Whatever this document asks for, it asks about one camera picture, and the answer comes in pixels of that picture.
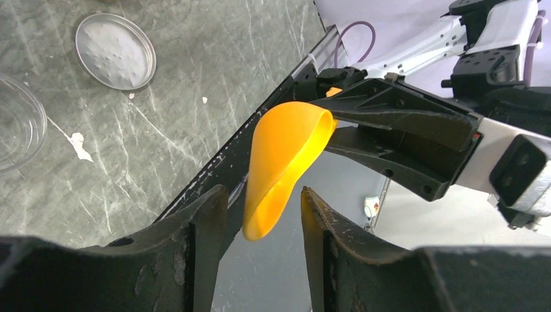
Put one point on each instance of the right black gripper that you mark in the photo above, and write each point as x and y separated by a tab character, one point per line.
422	159

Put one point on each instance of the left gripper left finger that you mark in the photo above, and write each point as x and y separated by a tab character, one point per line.
171	265

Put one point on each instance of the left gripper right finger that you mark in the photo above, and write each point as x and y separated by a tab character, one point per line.
350	269

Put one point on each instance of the orange plastic scoop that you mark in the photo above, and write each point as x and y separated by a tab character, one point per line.
286	142

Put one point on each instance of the clear plastic jar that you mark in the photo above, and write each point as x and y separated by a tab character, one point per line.
23	124

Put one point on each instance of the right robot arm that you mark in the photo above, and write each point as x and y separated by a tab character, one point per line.
475	56

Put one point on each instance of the black base frame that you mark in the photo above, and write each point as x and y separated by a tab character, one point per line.
229	166

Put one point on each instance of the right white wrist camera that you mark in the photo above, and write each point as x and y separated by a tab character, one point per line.
521	180

